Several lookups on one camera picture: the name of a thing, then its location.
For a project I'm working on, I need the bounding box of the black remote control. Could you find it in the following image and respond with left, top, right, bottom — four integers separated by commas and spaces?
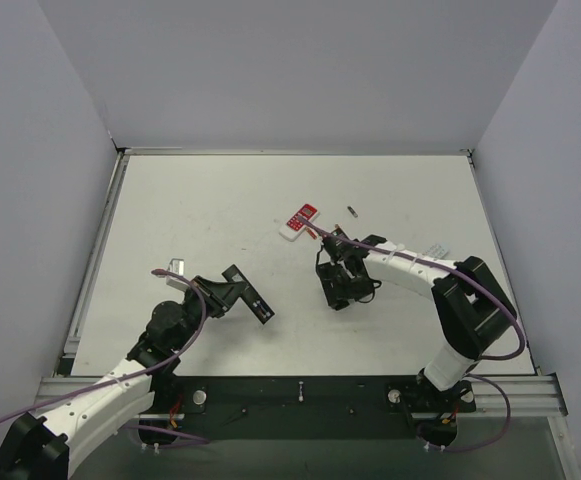
222, 264, 275, 325

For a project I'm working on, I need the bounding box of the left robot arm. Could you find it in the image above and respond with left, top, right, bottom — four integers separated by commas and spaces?
0, 276, 248, 479

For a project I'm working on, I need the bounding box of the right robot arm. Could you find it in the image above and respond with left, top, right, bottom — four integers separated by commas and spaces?
315, 229, 522, 393

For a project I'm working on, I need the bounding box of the red and white remote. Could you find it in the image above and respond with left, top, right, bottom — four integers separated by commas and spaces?
279, 203, 320, 242

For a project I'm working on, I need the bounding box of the white remote control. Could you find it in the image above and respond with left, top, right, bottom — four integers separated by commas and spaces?
422, 243, 450, 260

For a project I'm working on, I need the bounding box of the lone grey battery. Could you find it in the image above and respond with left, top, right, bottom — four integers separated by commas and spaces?
347, 206, 359, 218

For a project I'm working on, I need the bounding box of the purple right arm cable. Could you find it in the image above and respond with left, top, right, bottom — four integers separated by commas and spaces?
294, 214, 527, 454

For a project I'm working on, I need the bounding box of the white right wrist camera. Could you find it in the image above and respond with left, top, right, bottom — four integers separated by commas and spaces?
331, 225, 349, 240

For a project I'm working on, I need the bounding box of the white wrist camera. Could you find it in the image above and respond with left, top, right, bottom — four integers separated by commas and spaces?
166, 258, 187, 290
331, 225, 349, 240

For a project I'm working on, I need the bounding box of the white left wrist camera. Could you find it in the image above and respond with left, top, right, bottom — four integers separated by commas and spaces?
166, 258, 187, 290

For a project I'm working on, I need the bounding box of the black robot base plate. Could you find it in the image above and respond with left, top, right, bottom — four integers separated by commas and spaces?
138, 375, 476, 448

